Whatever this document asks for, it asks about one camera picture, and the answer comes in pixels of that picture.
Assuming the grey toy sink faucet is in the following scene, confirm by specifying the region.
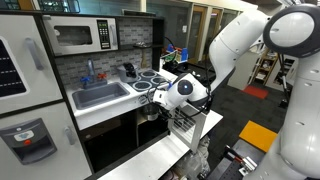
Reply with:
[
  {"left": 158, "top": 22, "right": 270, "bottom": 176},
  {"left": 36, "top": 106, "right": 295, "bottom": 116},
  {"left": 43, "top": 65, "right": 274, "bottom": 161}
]
[{"left": 80, "top": 58, "right": 107, "bottom": 89}]

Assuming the stainless steel pot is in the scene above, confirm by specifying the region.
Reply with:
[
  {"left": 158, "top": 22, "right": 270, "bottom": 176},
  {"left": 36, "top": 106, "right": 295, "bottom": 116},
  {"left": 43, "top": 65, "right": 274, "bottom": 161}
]
[{"left": 143, "top": 104, "right": 158, "bottom": 121}]

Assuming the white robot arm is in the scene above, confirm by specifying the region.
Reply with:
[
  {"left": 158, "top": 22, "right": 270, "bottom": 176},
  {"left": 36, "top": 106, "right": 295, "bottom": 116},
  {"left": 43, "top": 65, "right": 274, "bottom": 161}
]
[{"left": 153, "top": 3, "right": 320, "bottom": 180}]

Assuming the white toy kitchen unit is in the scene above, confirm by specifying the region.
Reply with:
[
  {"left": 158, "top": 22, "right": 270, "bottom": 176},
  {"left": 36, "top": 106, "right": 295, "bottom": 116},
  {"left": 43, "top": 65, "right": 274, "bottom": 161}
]
[{"left": 0, "top": 9, "right": 183, "bottom": 180}]

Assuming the grey stove knob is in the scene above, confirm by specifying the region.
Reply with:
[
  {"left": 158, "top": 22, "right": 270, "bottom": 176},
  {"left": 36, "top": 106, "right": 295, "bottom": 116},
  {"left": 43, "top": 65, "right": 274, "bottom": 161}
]
[{"left": 138, "top": 95, "right": 147, "bottom": 104}]

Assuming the wooden bookshelf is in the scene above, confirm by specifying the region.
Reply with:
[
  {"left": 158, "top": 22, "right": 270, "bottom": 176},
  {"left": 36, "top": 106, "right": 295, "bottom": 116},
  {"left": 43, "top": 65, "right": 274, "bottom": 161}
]
[{"left": 252, "top": 48, "right": 279, "bottom": 85}]

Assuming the clear plastic bag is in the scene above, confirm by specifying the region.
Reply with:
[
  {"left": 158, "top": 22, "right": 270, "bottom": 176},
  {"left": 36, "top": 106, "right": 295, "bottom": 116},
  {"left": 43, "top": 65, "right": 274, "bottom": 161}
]
[{"left": 174, "top": 136, "right": 211, "bottom": 180}]

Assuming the white oven cabinet door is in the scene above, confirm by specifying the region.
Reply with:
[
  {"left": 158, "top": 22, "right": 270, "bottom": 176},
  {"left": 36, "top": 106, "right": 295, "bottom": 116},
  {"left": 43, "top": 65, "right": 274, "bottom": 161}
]
[{"left": 168, "top": 105, "right": 206, "bottom": 153}]

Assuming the wooden slotted spatula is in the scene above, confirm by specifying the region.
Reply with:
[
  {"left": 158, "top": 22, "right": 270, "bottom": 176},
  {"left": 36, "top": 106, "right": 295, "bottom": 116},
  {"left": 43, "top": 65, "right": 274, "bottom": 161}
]
[{"left": 141, "top": 49, "right": 148, "bottom": 68}]

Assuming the toy microwave oven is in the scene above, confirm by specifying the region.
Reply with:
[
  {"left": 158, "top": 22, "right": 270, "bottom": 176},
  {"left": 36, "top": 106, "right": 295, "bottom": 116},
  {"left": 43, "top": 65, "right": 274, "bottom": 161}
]
[{"left": 43, "top": 15, "right": 118, "bottom": 56}]

